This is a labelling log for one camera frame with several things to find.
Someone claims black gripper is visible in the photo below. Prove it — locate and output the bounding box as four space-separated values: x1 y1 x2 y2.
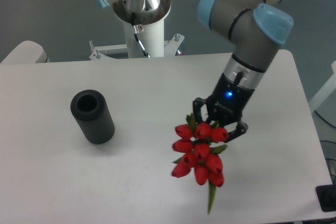
193 73 255 143

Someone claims red tulip bouquet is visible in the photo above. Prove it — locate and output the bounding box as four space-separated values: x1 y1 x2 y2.
171 113 229 214

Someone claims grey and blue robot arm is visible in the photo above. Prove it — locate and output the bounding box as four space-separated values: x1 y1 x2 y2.
95 0 293 142

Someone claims black ribbed vase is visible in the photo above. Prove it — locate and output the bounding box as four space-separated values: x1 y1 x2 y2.
70 90 115 144

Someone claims black device at table edge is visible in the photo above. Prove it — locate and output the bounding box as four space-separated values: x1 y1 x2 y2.
316 184 335 212

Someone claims white side table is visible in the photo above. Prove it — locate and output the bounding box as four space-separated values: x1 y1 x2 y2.
1 40 50 66

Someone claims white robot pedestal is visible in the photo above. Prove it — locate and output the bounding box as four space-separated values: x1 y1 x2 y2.
89 0 185 61

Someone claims white frame at right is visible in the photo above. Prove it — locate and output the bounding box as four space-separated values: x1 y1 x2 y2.
308 61 335 113

